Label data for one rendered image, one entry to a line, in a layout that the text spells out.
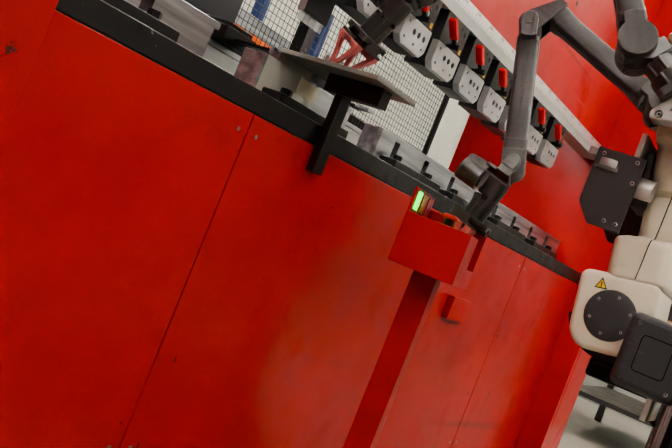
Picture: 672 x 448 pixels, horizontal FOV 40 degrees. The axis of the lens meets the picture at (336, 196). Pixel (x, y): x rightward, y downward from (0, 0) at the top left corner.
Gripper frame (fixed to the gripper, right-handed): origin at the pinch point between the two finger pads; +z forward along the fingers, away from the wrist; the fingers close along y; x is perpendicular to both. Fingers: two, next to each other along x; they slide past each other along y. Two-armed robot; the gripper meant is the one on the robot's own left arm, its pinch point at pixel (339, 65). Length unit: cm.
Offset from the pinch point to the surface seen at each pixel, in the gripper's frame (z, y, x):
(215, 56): 21.2, -0.3, -27.3
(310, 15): -2.6, 1.9, -13.8
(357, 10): -10.1, -12.2, -15.8
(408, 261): 19.9, -23.2, 35.2
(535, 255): 11, -154, 12
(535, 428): 63, -216, 46
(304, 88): 9.9, -3.3, -4.6
